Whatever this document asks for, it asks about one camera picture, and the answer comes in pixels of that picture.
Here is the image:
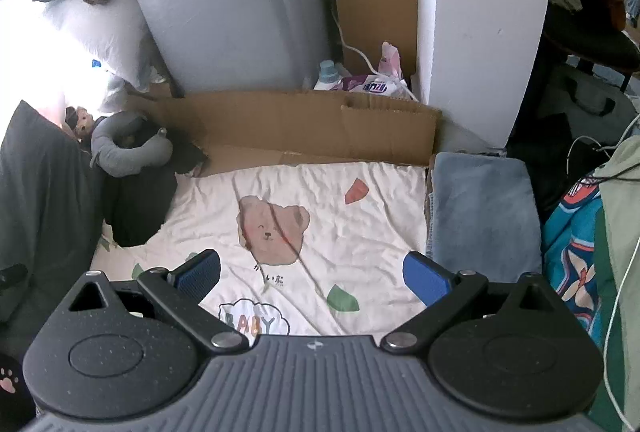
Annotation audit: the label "white pillow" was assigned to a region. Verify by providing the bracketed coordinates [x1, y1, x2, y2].
[41, 0, 157, 92]

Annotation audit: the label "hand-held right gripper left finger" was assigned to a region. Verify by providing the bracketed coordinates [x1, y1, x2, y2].
[67, 249, 249, 354]

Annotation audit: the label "grey neck pillow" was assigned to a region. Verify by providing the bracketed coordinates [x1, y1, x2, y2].
[89, 111, 174, 179]

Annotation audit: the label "grey bag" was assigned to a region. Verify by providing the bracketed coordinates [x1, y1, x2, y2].
[536, 62, 639, 139]

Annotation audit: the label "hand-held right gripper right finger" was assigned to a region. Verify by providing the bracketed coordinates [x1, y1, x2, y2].
[382, 251, 558, 355]

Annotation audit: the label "pink plastic bag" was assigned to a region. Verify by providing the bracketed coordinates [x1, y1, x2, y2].
[376, 41, 407, 82]

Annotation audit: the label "cream bear print blanket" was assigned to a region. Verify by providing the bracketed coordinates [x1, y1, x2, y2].
[90, 159, 437, 339]

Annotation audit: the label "white purple detergent bag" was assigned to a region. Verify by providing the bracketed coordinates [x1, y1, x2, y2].
[339, 74, 417, 102]

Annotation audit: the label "white cable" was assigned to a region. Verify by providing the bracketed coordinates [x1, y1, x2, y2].
[329, 7, 422, 102]

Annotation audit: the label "black chair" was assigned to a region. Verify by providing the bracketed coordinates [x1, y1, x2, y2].
[541, 2, 640, 93]

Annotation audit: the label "black paw print slipper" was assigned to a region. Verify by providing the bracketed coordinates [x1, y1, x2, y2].
[0, 351, 24, 432]

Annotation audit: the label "small plush doll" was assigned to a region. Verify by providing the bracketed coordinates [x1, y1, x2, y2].
[64, 105, 99, 144]

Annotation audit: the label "light green garment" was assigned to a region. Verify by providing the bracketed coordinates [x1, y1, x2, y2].
[589, 121, 640, 432]

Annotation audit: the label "blue denim jeans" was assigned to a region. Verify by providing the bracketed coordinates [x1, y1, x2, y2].
[427, 152, 544, 276]

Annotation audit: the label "thin white cord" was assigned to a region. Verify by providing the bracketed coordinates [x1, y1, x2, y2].
[565, 111, 640, 432]

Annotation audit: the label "dark green garment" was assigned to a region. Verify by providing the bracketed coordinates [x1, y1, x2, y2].
[0, 100, 122, 354]

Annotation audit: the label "teal patterned cloth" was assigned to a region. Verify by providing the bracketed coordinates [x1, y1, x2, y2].
[541, 171, 609, 339]

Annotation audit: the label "black cloth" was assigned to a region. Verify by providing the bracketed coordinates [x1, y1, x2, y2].
[101, 142, 209, 249]

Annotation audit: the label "light blue detergent bottle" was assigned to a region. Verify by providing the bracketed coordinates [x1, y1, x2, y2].
[313, 60, 344, 92]

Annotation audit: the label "flat brown cardboard sheet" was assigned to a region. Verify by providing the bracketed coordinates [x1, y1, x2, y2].
[125, 90, 444, 179]

